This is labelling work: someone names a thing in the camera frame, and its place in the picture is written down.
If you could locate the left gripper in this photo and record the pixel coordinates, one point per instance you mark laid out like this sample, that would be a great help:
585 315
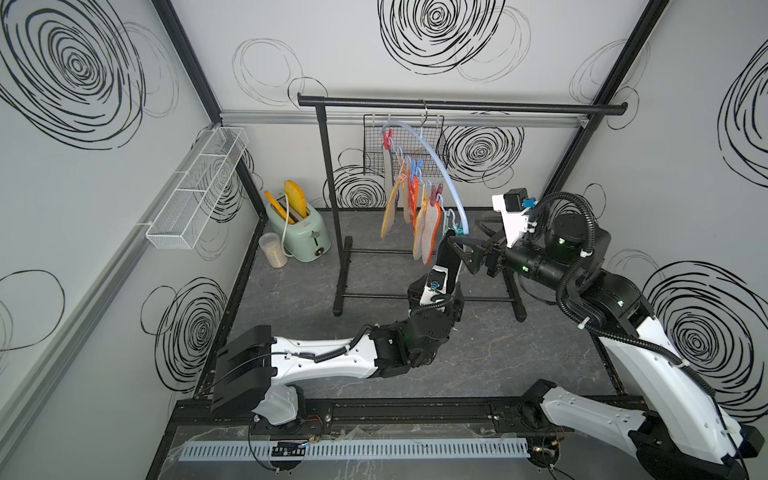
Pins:
454 309

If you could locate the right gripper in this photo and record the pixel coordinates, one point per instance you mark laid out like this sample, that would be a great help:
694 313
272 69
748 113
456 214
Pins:
496 244

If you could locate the light blue clip hanger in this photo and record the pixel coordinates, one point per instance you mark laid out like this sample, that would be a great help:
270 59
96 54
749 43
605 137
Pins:
435 159

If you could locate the black foam insole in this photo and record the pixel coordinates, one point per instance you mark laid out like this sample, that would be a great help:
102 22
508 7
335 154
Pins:
448 258

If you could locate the red orange-edged insole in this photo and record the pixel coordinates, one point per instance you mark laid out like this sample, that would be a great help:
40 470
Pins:
412 203

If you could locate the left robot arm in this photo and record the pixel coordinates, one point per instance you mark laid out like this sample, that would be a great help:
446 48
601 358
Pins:
257 372

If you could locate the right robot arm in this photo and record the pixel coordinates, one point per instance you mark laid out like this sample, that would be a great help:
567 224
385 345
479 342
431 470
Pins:
682 433

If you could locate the white orange-edged insole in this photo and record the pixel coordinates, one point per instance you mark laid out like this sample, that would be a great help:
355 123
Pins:
430 226

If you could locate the purple clothespin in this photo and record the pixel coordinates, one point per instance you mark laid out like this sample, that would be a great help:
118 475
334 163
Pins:
436 195

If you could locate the black garment rack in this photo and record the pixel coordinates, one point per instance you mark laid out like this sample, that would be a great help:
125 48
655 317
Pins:
322 103

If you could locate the blue clothespin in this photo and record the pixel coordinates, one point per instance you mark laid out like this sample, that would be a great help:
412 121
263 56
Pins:
415 169

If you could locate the mint green toaster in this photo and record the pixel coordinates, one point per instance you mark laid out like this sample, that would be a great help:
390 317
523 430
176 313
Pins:
306 239

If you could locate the red clothespin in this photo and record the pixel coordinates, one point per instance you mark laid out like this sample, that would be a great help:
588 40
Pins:
387 138

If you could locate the yellow insole in toaster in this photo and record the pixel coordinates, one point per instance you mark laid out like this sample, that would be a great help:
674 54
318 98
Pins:
296 198

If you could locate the clear plastic cup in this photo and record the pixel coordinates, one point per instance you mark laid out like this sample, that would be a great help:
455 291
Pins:
270 244

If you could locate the orange-yellow insole in toaster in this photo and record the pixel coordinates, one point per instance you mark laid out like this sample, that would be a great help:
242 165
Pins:
278 208

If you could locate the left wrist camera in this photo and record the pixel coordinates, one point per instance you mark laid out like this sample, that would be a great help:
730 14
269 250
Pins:
435 286

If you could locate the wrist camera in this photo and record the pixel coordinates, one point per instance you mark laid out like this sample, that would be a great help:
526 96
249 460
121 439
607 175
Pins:
514 207
435 286

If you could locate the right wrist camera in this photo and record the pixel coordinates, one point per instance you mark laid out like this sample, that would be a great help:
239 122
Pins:
514 207

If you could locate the black wire basket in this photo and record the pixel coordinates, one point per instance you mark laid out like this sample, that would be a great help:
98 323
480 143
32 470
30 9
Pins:
377 163

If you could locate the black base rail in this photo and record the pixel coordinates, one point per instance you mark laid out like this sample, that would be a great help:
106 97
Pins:
333 416

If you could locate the white slotted cable duct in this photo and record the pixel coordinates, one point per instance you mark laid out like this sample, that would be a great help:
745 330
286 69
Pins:
366 449

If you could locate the white mesh wall shelf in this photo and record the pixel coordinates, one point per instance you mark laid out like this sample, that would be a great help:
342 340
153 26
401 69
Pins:
208 191

